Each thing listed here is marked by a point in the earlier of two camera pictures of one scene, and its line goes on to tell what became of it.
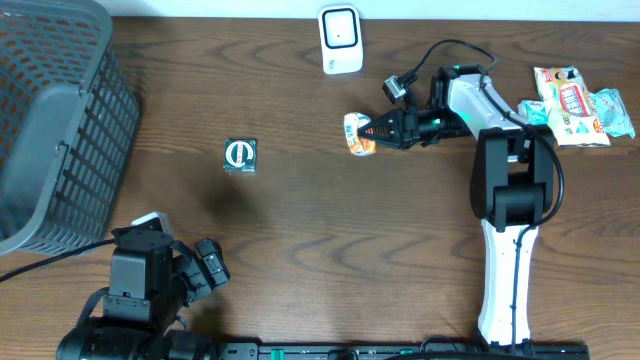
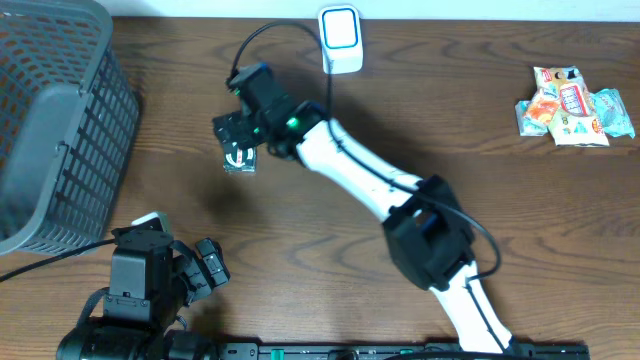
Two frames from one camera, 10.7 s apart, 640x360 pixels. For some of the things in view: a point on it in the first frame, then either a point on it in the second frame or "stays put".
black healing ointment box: (240, 155) stays put
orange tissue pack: (357, 146) to (543, 105)
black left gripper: (201, 270) stays put
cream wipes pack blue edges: (568, 107) stays put
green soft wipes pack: (608, 106) stays put
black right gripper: (401, 125) to (233, 123)
